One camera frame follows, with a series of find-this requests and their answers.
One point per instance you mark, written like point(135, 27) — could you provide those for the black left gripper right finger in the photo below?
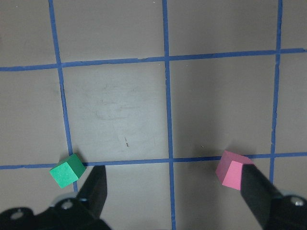
point(261, 196)

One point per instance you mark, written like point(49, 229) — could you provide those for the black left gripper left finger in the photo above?
point(93, 193)

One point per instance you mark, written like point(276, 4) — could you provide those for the pink cube centre front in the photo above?
point(229, 169)

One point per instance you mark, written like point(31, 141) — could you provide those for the green cube near left arm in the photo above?
point(67, 171)

